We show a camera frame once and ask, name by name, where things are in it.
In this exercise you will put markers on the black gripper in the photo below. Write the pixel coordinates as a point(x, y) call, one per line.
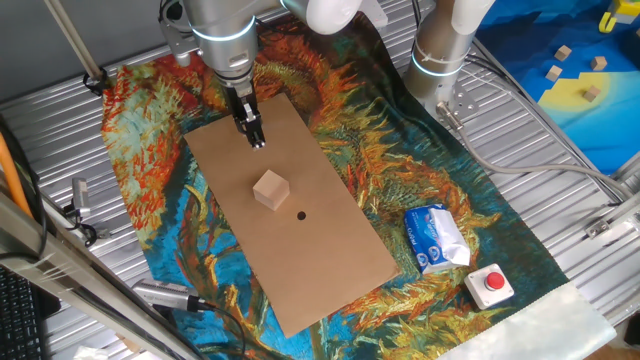
point(239, 102)

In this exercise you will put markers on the small wooden block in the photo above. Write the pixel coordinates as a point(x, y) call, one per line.
point(271, 190)

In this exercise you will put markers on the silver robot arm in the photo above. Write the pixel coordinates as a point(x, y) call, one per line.
point(225, 30)

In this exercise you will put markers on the brown cardboard sheet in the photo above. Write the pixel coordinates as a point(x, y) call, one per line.
point(310, 260)

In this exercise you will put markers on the sunflower painting print cloth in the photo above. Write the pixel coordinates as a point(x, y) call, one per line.
point(400, 165)

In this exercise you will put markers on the black pole clamp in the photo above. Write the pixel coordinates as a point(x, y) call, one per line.
point(95, 80)

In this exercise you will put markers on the blue white tissue pack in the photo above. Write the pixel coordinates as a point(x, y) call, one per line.
point(425, 235)

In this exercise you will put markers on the grey metal pole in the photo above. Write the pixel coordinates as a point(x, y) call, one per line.
point(75, 42)

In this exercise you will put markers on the emergency stop button box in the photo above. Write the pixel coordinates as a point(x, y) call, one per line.
point(487, 295)

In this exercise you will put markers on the black keyboard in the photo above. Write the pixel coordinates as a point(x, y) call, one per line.
point(20, 325)

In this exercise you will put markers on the blue yellow print cloth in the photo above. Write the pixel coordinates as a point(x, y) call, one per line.
point(600, 125)

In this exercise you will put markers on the yellow plastic toy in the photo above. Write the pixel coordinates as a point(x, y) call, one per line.
point(627, 10)

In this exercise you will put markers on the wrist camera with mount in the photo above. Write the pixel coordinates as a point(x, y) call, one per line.
point(177, 47)

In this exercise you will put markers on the small silver camera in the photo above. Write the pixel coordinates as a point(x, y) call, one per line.
point(80, 192)

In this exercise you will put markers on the long silver camera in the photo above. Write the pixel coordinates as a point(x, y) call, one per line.
point(160, 294)

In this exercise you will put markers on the metal camera bracket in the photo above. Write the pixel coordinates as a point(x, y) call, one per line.
point(89, 230)

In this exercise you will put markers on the aluminium frame beam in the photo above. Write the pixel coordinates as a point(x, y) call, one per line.
point(60, 270)

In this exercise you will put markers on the aluminium frame rail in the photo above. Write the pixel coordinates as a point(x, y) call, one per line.
point(612, 222)
point(629, 172)

